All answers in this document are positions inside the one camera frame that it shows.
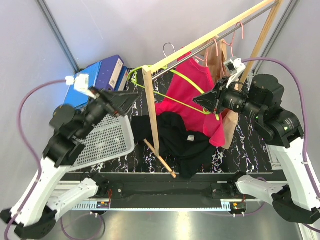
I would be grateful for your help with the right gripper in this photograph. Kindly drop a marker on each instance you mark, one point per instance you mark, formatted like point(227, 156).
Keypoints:
point(214, 101)

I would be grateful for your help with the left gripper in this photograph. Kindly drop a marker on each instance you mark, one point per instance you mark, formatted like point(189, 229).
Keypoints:
point(122, 101)

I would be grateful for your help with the neon yellow hanger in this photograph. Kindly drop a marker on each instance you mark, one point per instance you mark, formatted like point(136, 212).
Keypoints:
point(132, 78)

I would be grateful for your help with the red t shirt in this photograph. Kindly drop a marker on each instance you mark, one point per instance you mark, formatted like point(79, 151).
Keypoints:
point(210, 125)

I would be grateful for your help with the black t shirt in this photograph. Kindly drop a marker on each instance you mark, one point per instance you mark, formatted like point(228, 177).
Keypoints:
point(191, 149)

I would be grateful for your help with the pink wire hanger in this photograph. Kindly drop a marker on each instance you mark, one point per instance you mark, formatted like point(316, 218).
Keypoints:
point(231, 44)
point(202, 58)

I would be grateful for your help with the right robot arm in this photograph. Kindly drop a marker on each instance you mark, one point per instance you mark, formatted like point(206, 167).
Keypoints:
point(295, 202)

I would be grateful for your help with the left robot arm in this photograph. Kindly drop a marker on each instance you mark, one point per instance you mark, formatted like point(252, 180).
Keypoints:
point(35, 215)

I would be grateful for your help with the dark blue binder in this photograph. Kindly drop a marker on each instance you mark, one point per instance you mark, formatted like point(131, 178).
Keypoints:
point(109, 72)
point(122, 79)

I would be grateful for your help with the white plastic basket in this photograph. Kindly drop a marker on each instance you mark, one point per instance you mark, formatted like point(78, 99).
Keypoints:
point(112, 138)

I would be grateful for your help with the wooden clothes rack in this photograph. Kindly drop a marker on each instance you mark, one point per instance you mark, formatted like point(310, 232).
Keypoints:
point(147, 71)

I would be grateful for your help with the beige top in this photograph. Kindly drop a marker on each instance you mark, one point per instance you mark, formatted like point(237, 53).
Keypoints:
point(229, 118)

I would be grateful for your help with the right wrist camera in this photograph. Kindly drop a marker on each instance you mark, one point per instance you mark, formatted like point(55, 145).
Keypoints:
point(235, 67)

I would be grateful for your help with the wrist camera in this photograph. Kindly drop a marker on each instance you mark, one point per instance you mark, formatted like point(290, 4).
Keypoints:
point(80, 83)
point(235, 67)

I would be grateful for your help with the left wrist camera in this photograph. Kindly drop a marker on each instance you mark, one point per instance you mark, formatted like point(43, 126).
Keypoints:
point(80, 83)

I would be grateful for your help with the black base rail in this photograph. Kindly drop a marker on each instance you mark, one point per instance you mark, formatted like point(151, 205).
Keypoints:
point(162, 192)

